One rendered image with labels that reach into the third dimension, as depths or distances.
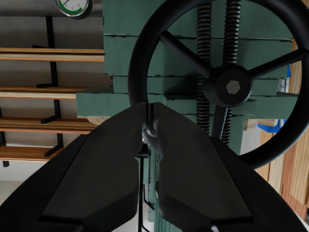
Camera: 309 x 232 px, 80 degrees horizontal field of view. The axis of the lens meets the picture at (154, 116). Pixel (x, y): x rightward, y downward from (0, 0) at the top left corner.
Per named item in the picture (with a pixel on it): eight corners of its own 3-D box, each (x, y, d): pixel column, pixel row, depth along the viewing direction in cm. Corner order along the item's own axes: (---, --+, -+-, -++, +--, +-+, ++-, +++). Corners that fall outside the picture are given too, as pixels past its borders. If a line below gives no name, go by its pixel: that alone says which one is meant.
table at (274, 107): (363, 101, 37) (356, 131, 38) (268, 89, 67) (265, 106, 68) (54, 96, 35) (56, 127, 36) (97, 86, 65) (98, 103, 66)
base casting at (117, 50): (295, 39, 43) (288, 80, 45) (213, 59, 99) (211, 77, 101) (100, 34, 42) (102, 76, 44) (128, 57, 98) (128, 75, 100)
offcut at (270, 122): (275, 113, 55) (273, 126, 56) (279, 111, 58) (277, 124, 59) (259, 111, 58) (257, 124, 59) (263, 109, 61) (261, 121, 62)
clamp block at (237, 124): (248, 115, 37) (242, 157, 39) (222, 104, 50) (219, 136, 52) (174, 113, 36) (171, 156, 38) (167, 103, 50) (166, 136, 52)
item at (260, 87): (278, 79, 45) (276, 95, 46) (238, 78, 65) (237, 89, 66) (112, 75, 44) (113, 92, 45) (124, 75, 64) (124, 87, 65)
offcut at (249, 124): (232, 115, 51) (231, 127, 52) (248, 118, 47) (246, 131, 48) (242, 114, 53) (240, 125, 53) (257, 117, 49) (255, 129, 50)
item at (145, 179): (149, 154, 84) (148, 184, 88) (149, 147, 93) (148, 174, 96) (130, 154, 84) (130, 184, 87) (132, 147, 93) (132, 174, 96)
